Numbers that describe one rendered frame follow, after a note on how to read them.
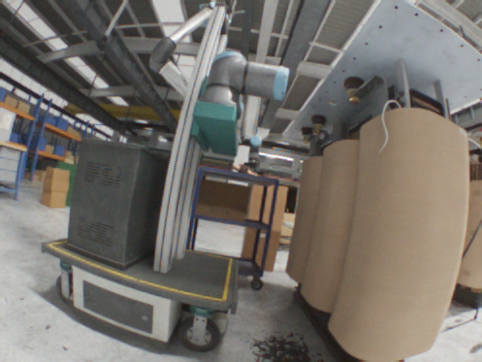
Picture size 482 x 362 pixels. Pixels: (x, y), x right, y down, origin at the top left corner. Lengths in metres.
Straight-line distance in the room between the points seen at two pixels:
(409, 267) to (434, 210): 0.20
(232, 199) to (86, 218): 1.13
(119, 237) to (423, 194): 1.10
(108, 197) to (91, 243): 0.22
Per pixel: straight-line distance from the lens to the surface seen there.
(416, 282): 0.80
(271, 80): 0.93
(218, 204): 1.78
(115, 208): 0.97
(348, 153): 1.17
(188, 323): 1.00
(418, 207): 0.77
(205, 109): 0.85
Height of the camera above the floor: 0.69
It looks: 5 degrees up
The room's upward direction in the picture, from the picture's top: 9 degrees clockwise
